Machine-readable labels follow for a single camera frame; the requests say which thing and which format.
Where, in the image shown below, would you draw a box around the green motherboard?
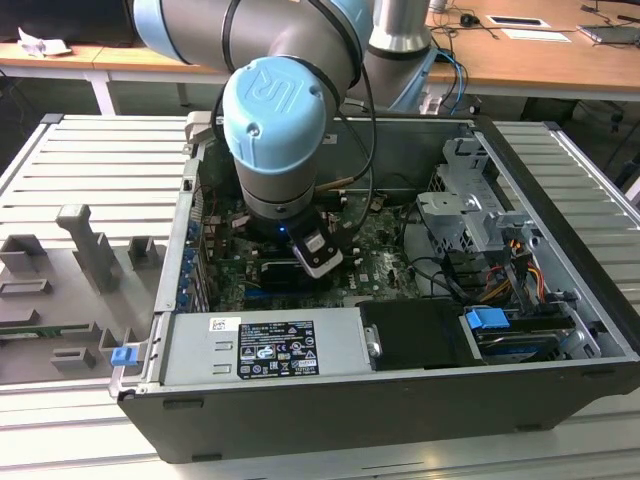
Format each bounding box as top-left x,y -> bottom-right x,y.
199,192 -> 426,309

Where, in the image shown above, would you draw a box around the blue case latch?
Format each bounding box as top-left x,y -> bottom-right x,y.
110,345 -> 137,369

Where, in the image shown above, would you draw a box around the desk cable grommet plate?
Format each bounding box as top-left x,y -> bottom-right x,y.
487,14 -> 551,29

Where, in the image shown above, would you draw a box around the blue cable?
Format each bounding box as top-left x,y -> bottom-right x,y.
435,47 -> 470,114

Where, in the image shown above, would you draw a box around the silver power supply unit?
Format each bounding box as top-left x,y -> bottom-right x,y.
159,307 -> 374,386

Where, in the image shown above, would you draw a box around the green RAM stick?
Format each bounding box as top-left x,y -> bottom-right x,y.
0,323 -> 94,338

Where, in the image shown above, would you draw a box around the white paper sheet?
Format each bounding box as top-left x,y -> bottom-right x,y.
501,28 -> 574,44

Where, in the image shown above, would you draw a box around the crumpled white paper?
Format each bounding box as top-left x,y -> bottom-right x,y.
17,27 -> 71,56

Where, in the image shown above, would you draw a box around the silver drive cage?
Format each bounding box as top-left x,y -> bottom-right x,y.
414,137 -> 544,261

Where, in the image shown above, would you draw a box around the grey parts rack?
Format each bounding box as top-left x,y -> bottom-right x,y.
0,203 -> 169,386

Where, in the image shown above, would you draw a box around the grey case latch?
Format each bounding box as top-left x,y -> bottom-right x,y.
183,110 -> 217,146

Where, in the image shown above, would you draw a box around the hard disk in blue carrier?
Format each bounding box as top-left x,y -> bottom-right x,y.
462,305 -> 564,361

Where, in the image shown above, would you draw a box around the grey tablet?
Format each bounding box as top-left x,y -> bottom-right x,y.
577,22 -> 640,49

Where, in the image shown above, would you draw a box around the black graphics card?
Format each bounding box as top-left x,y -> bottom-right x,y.
258,258 -> 335,292

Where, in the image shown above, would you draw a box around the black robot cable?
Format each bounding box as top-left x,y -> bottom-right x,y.
212,59 -> 377,241

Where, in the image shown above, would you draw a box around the wooden desk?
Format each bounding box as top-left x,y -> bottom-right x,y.
0,0 -> 640,116

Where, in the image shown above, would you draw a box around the yellow red wire bundle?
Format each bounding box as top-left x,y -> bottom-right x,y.
479,239 -> 547,301

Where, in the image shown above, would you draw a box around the black computer box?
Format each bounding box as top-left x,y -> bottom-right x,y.
0,0 -> 137,47

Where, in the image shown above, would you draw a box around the black plastic shroud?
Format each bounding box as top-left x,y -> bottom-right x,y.
359,298 -> 484,372

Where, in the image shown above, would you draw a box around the black open PC case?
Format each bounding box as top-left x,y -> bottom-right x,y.
108,110 -> 640,464

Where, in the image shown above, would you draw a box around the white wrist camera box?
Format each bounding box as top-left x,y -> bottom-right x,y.
291,225 -> 345,280

